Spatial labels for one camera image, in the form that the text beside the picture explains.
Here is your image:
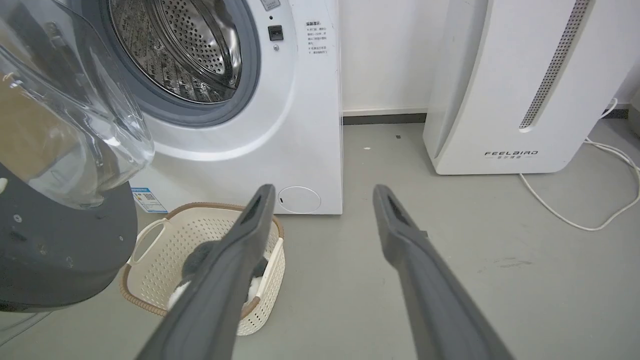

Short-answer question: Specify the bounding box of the white front-load washing machine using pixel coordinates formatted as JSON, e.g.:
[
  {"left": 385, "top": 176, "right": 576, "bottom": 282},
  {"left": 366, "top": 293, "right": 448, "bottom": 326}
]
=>
[{"left": 52, "top": 0, "right": 344, "bottom": 215}]

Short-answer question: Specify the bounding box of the grey and white laundry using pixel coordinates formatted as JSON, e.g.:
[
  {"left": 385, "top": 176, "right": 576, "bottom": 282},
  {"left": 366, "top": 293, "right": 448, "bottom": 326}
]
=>
[{"left": 167, "top": 242, "right": 268, "bottom": 310}]

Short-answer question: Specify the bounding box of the cream perforated laundry basket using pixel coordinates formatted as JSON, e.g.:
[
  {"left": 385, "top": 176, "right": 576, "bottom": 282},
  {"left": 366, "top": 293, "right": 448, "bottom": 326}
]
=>
[{"left": 119, "top": 202, "right": 286, "bottom": 337}]

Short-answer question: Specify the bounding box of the white power cable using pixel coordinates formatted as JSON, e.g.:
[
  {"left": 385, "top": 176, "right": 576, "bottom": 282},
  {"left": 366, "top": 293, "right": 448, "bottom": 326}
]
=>
[{"left": 519, "top": 98, "right": 640, "bottom": 232}]

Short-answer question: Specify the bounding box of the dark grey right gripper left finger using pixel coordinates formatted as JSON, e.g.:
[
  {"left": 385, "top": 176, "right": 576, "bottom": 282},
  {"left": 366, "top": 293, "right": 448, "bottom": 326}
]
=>
[{"left": 136, "top": 184, "right": 276, "bottom": 360}]

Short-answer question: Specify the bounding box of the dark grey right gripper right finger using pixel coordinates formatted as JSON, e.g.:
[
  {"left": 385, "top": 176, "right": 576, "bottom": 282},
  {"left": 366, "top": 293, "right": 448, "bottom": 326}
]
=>
[{"left": 372, "top": 184, "right": 516, "bottom": 360}]

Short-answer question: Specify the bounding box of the washing machine door with glass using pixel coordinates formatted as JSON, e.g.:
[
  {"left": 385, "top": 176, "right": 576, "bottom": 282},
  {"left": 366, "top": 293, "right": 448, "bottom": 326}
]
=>
[{"left": 0, "top": 0, "right": 155, "bottom": 314}]

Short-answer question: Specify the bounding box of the white air purifier appliance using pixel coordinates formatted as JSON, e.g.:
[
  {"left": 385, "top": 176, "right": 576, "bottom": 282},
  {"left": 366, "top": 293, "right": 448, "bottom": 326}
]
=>
[{"left": 423, "top": 0, "right": 640, "bottom": 176}]

